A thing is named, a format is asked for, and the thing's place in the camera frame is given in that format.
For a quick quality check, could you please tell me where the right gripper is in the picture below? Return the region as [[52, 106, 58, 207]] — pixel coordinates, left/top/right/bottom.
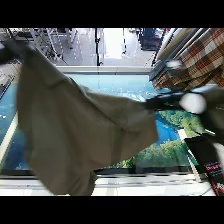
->
[[145, 91, 184, 112]]

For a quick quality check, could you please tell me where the khaki garment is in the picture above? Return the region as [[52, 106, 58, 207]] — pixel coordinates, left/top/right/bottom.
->
[[3, 39, 160, 197]]

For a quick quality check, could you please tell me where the heap of clothes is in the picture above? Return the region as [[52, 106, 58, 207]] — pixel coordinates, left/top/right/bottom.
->
[[148, 27, 209, 81]]

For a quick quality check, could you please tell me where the checked shirt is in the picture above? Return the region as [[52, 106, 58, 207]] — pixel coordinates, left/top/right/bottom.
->
[[151, 27, 224, 92]]

